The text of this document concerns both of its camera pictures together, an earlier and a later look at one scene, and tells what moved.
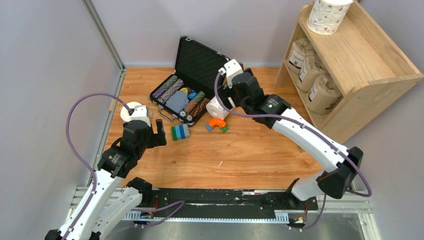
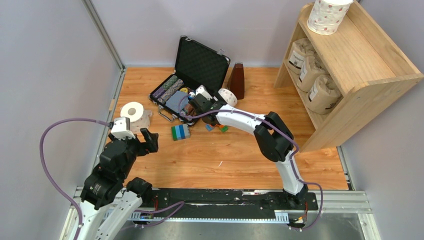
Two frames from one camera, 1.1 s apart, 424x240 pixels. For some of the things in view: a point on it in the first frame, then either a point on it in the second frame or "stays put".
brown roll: x=300 y=48 stays put
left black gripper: x=158 y=138 to x=152 y=139
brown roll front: x=310 y=70 stays put
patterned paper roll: x=326 y=16 stays put
